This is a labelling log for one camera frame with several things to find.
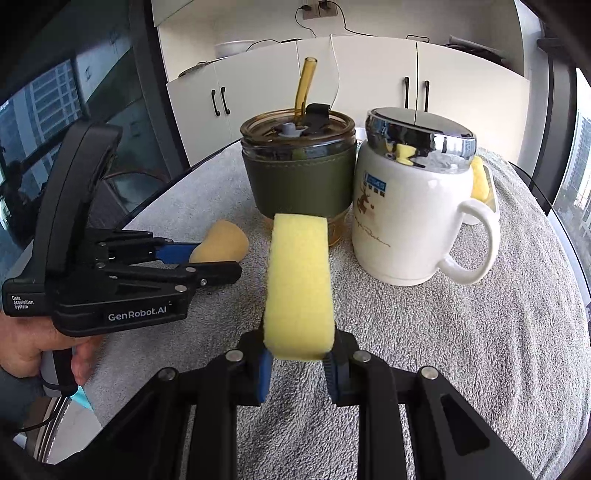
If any white mug with chrome lid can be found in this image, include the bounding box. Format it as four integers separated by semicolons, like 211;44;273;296
352;107;501;286

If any tan peanut-shaped sponge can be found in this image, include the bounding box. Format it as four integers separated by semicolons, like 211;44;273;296
189;220;249;263

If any amber drinking straw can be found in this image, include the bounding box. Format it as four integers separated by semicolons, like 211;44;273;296
294;57;318;124

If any black power cable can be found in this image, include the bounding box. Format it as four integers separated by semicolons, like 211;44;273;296
248;2;422;47

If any dark clutter on cabinet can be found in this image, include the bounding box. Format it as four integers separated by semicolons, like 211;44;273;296
445;35;504;61

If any yellow rectangular sponge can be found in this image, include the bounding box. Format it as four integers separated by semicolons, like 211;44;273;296
263;214;335;361

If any wall power socket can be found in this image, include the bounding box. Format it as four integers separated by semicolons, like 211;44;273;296
301;1;339;20

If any black cabinet handle far left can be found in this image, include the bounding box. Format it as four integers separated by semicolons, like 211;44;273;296
211;89;221;117

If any white bowl on cabinet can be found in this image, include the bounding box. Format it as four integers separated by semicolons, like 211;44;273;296
214;40;254;59

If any white hanging cable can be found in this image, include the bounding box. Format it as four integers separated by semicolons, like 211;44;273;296
327;33;343;108

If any black window frame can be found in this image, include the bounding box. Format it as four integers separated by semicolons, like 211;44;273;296
534;31;590;242

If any person's left hand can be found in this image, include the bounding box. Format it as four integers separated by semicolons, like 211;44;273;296
0;312;104;386

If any black cabinet handle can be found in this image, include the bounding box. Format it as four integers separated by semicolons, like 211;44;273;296
424;80;431;112
404;76;410;109
211;89;221;117
221;86;231;116

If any white base cabinet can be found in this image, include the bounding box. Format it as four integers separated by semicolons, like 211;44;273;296
167;36;530;164

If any yellow wedge sponge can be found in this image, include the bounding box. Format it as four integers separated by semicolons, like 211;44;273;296
471;155;494;208

